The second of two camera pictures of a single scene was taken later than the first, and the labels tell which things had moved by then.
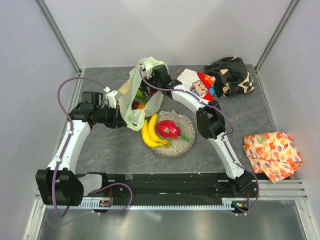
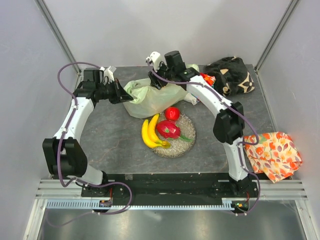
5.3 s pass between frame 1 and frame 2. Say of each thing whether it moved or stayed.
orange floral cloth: stayed
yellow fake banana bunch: stayed
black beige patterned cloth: stayed
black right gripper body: moved
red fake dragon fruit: stayed
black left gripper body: moved
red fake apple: moved
